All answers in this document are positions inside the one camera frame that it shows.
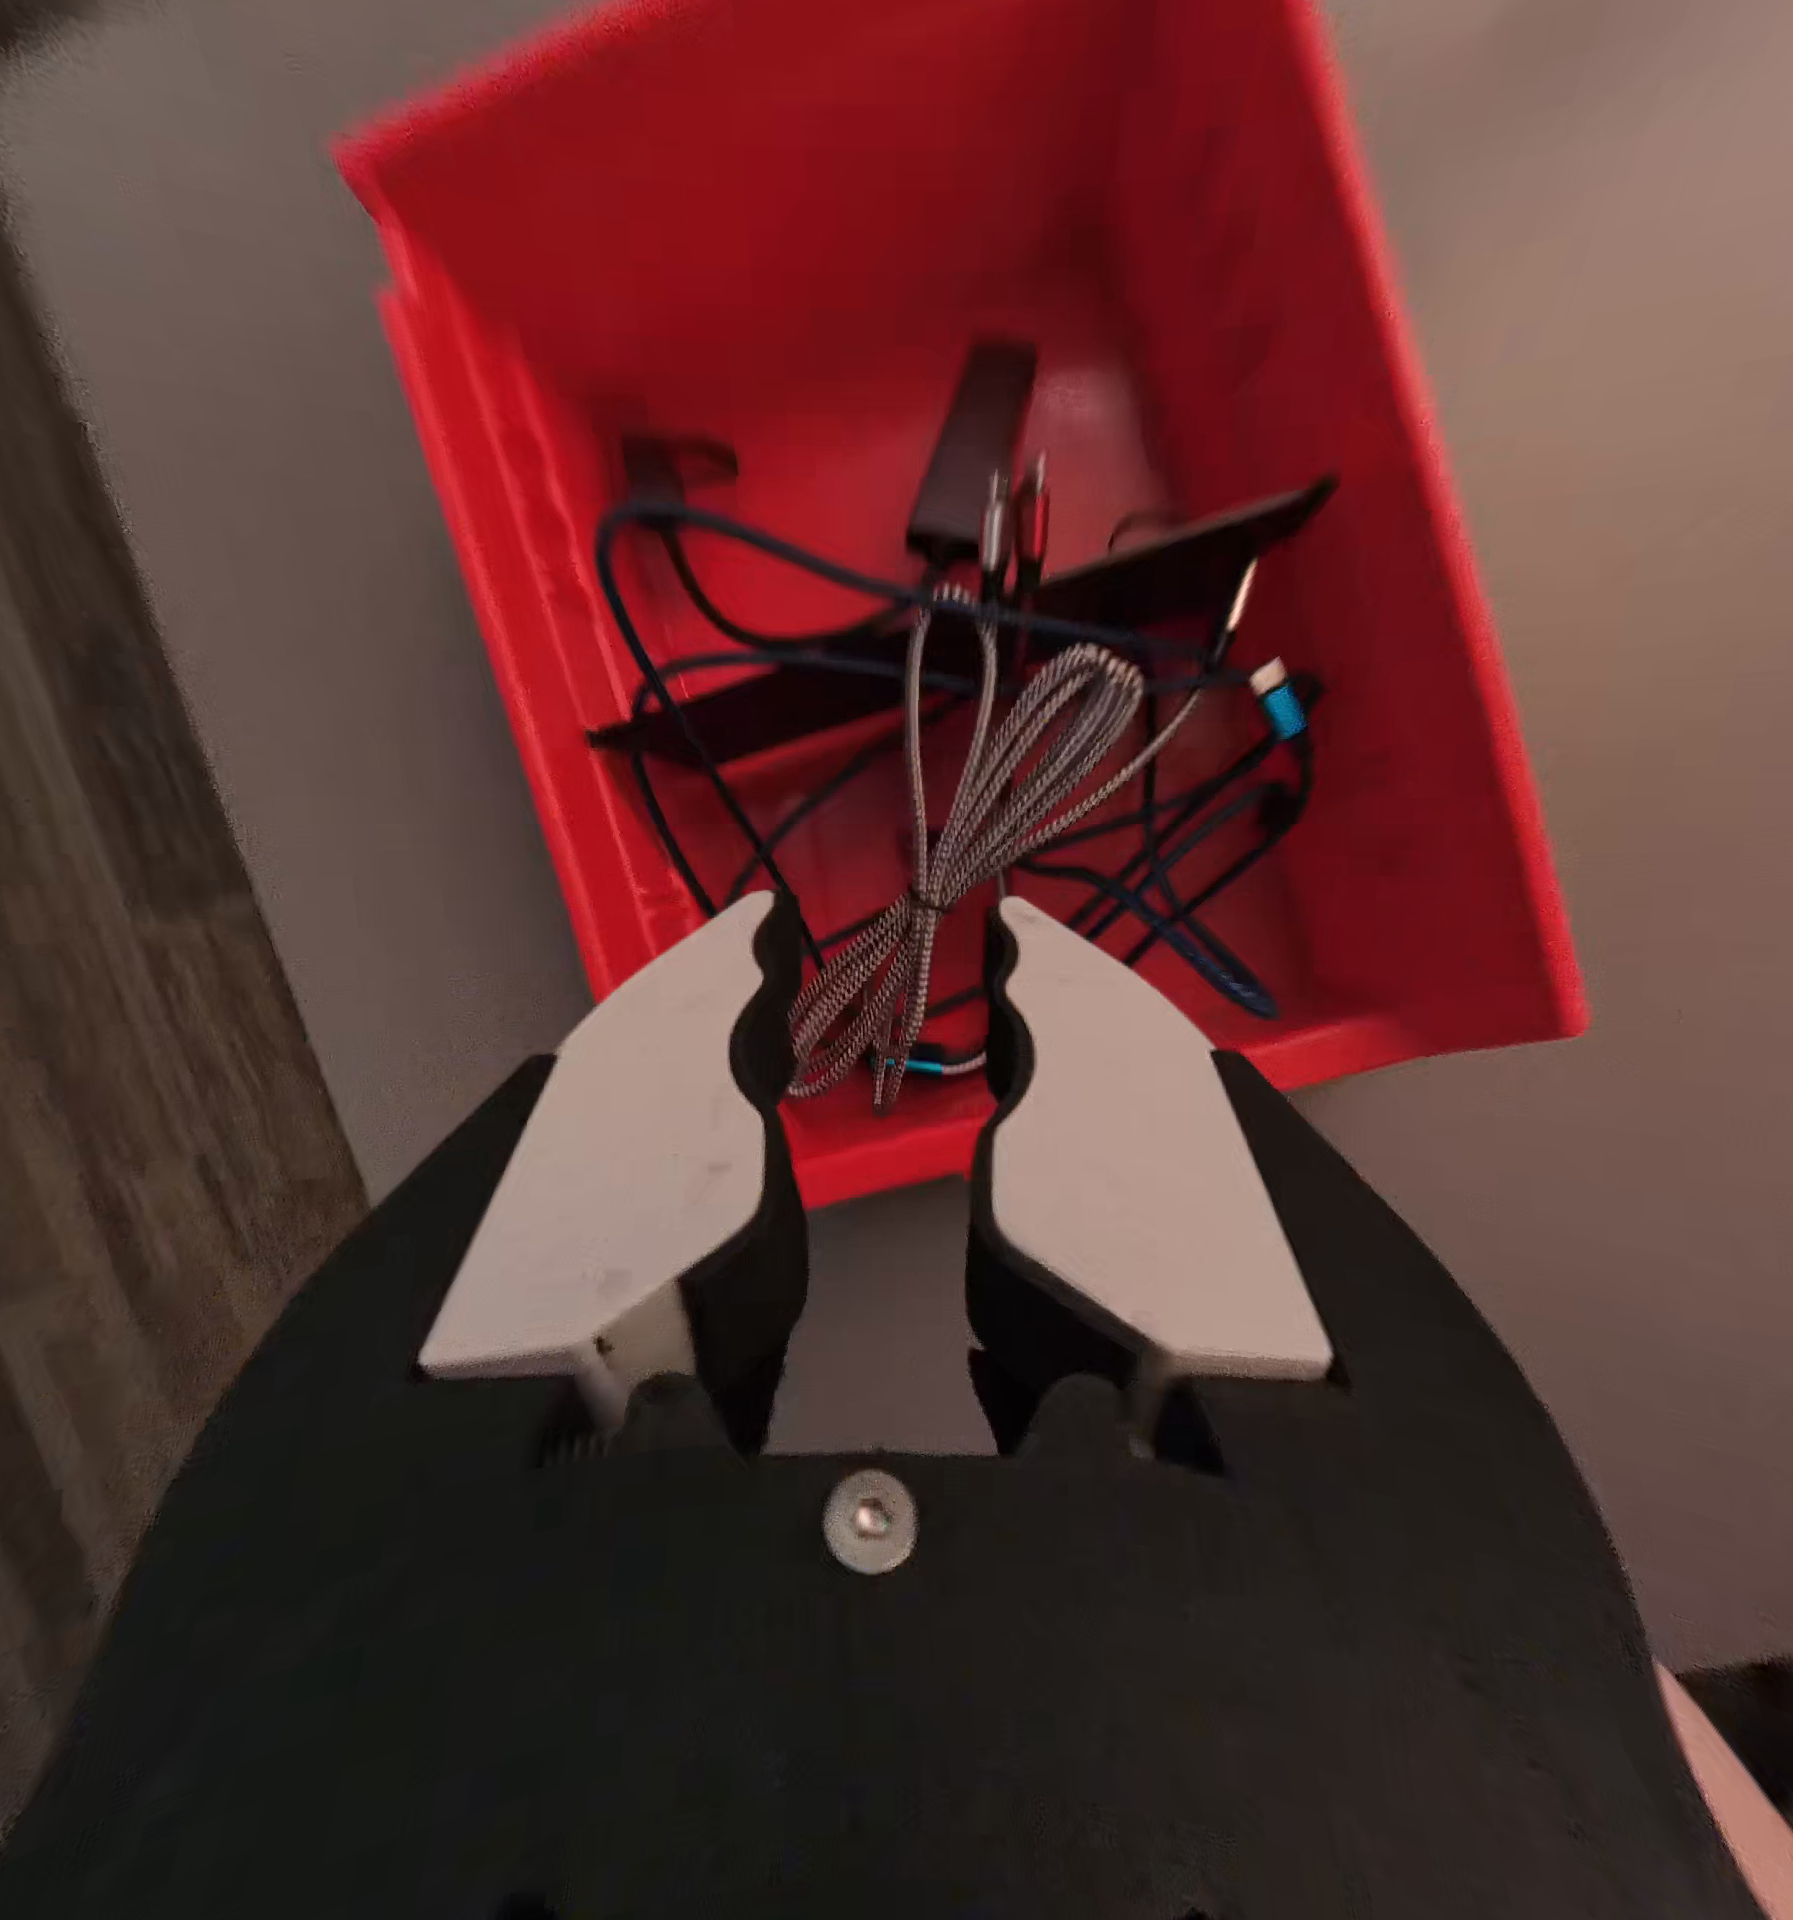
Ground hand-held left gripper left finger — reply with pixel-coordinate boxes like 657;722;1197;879
415;892;811;1454

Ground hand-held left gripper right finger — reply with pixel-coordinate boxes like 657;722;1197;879
964;896;1336;1454

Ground black white braided cable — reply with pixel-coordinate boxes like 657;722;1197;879
783;585;1150;1105

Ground grey usb hub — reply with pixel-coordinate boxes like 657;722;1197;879
903;342;1040;565

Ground red plastic bin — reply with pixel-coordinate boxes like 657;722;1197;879
331;0;1590;1210

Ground tangle of mixed cables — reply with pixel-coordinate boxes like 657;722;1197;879
641;554;1310;962

